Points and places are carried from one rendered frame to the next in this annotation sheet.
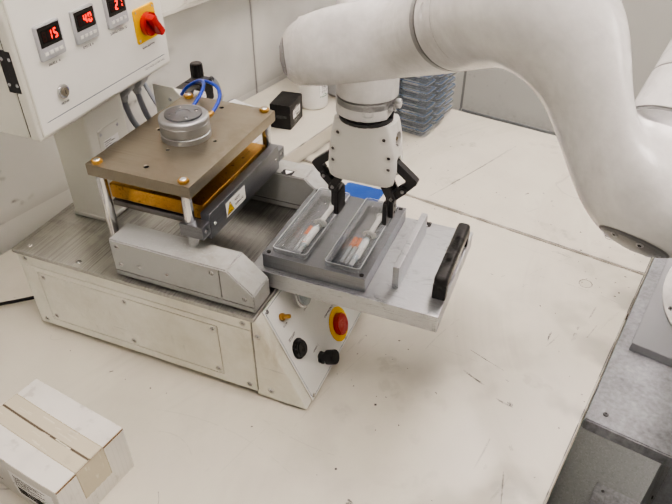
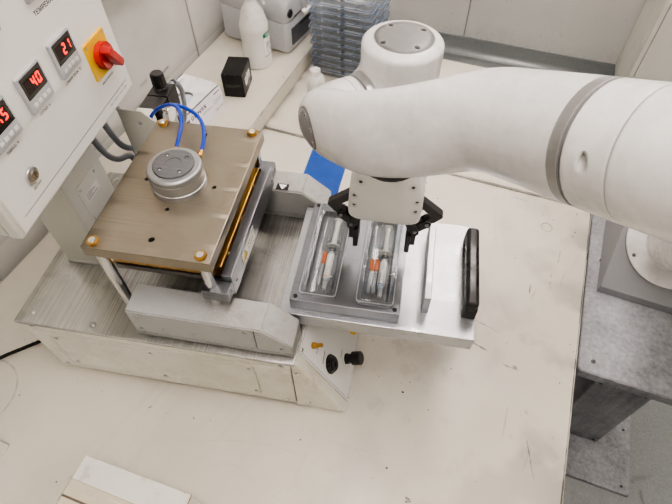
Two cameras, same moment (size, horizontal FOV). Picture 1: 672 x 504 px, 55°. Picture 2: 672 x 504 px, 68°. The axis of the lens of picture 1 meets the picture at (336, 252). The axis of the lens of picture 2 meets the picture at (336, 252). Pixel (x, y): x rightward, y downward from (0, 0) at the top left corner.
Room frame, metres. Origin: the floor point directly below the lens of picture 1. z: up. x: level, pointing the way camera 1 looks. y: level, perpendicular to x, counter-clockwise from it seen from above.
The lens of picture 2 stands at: (0.36, 0.12, 1.63)
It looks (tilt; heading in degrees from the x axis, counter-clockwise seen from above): 52 degrees down; 348
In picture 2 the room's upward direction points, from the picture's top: 1 degrees counter-clockwise
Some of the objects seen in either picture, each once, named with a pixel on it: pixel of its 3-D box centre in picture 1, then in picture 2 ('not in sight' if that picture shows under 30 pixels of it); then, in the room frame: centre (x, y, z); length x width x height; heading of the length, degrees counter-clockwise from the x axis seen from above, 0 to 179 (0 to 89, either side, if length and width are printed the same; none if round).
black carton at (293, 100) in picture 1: (286, 110); (236, 76); (1.62, 0.13, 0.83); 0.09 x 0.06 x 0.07; 161
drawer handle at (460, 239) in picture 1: (452, 259); (470, 271); (0.76, -0.17, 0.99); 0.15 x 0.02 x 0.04; 158
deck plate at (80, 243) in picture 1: (184, 224); (188, 255); (0.94, 0.27, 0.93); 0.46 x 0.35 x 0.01; 68
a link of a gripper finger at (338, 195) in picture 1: (331, 189); (348, 223); (0.83, 0.01, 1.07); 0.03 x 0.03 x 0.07; 68
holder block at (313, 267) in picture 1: (337, 235); (353, 258); (0.83, 0.00, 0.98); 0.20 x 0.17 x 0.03; 158
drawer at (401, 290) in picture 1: (365, 248); (382, 266); (0.81, -0.05, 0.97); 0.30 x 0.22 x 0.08; 68
